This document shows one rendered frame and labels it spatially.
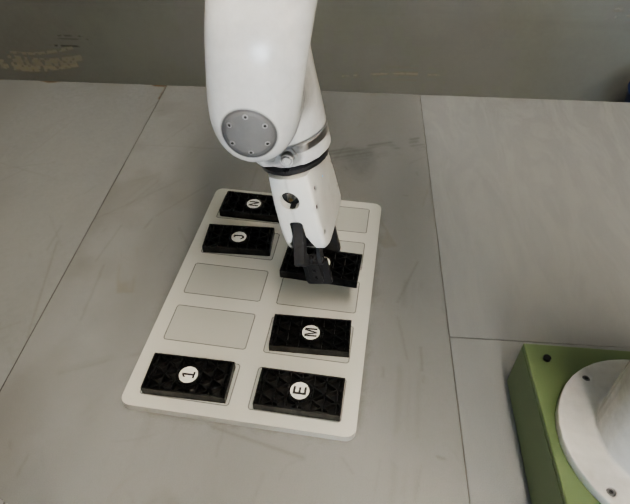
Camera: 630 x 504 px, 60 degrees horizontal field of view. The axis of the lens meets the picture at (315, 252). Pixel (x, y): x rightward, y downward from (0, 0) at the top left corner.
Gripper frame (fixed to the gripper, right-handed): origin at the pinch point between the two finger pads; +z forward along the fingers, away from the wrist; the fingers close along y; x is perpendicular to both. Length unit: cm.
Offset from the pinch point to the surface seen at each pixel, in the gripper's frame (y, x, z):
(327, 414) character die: -17.9, -2.7, 6.9
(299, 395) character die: -16.3, 0.7, 6.1
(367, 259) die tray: 7.7, -3.5, 8.3
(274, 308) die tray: -3.7, 7.0, 6.0
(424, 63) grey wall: 175, 2, 57
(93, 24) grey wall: 158, 133, 16
